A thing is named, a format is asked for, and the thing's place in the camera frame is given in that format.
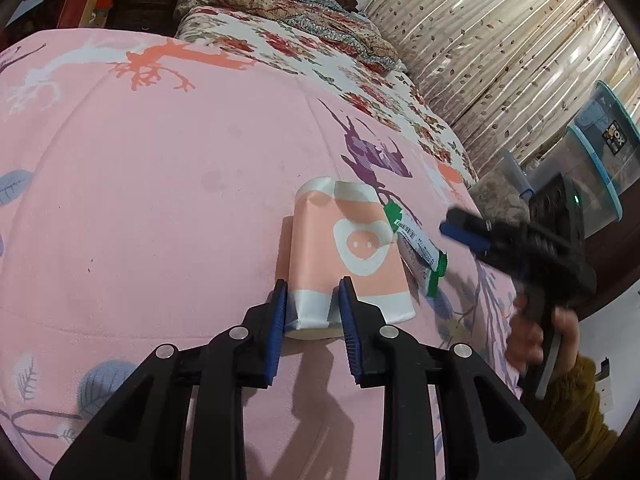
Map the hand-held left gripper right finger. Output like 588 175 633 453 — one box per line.
338 276 576 480

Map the white wall socket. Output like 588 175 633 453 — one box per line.
597 357 617 413

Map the clear storage box teal lid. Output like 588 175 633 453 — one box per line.
572 80 640 196
530 127 624 239

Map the person's right forearm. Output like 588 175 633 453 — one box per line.
527 352 622 480

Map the beige patterned cushion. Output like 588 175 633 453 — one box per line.
472 172 531 218

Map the pink printed blanket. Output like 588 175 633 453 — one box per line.
0 27 526 480

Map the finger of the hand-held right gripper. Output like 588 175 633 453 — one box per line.
439 207 495 256

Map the beige leaf-print curtain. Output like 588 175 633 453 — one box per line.
364 0 640 173

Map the floral bedsheet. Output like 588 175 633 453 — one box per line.
175 7 478 186

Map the dark wooden nightstand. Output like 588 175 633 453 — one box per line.
107 0 181 36

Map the red gift bag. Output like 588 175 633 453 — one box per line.
56 0 103 30

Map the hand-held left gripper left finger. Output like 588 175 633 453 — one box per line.
50 277 291 480

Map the pink pig-print packet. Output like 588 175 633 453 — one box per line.
277 177 417 343

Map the green white wrapper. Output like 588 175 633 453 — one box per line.
384 201 449 297

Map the person's right hand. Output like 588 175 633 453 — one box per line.
505 294 582 375

